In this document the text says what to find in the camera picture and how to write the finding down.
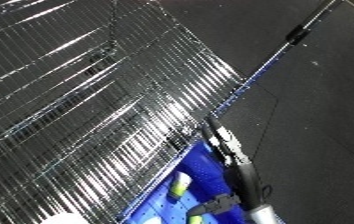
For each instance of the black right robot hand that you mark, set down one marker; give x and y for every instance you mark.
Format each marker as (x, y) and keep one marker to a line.
(241, 180)

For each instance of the pale right robot forearm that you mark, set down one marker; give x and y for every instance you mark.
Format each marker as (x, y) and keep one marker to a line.
(263, 215)

